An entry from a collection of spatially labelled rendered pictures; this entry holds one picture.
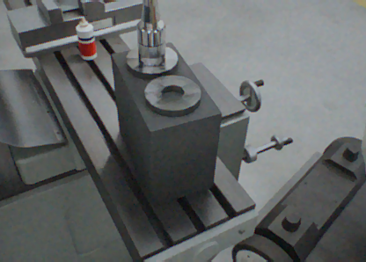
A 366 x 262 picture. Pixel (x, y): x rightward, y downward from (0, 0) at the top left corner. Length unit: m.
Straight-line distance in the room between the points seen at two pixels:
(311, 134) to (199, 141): 1.74
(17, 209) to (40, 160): 0.15
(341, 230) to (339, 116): 1.34
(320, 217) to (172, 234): 0.63
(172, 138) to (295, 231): 0.63
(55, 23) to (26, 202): 0.45
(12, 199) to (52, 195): 0.09
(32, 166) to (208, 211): 0.47
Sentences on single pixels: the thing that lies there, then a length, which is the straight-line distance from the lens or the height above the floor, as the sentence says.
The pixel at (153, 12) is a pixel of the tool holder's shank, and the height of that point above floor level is 1.25.
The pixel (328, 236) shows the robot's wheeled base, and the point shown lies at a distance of 1.26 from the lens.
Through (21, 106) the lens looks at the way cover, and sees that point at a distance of 1.09.
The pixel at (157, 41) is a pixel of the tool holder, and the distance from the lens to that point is 0.69.
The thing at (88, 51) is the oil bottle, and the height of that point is 0.99.
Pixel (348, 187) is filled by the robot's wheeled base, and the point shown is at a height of 0.59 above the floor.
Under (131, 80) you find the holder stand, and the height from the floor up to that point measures 1.15.
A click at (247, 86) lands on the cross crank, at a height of 0.69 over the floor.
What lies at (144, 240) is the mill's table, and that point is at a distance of 0.71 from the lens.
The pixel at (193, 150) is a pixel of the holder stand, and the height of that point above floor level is 1.08.
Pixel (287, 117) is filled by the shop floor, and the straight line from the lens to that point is 2.44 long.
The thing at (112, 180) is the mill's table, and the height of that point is 0.96.
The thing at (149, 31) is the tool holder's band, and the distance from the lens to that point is 0.68.
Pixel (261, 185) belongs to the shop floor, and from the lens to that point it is 2.06.
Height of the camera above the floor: 1.57
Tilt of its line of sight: 44 degrees down
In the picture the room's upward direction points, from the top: 2 degrees clockwise
